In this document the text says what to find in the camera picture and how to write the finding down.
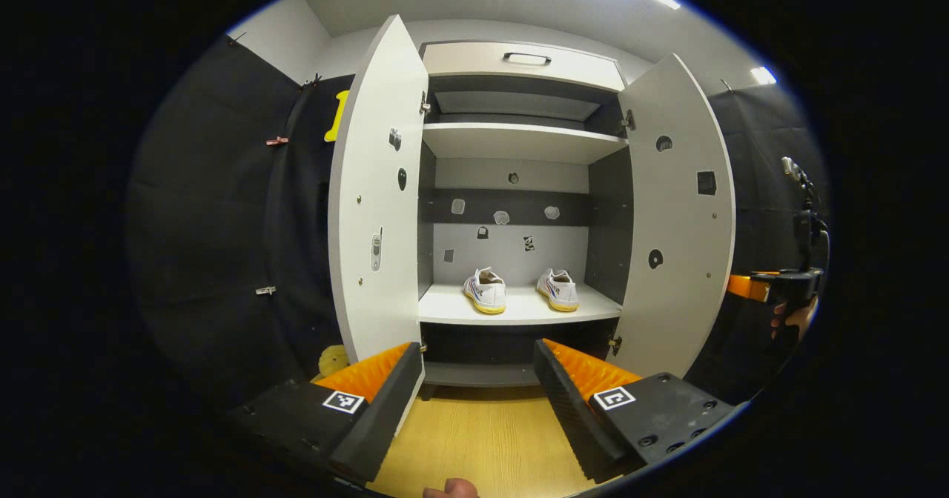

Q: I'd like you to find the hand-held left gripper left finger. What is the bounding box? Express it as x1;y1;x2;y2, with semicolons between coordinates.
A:
226;341;425;484

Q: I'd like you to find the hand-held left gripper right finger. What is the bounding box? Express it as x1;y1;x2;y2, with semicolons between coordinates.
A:
534;337;738;484

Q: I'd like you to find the white cabinet door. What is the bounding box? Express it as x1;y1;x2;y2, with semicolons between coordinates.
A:
609;53;737;379
328;14;431;438

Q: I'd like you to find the white canvas shoe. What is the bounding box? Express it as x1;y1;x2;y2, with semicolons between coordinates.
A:
463;266;508;315
536;268;581;313

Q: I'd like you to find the white grey shoe cabinet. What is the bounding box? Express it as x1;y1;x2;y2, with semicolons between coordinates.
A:
417;39;635;401

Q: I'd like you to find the white cabinet shelf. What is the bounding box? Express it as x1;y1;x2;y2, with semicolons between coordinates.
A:
417;283;624;327
421;122;629;165

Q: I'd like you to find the beige cabinet drawer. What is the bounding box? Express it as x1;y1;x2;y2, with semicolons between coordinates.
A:
421;41;627;93

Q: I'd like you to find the yellow round object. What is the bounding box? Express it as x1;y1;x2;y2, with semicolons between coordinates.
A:
319;345;351;379

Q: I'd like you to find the black backdrop cloth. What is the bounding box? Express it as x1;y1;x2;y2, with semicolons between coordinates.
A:
126;35;831;410

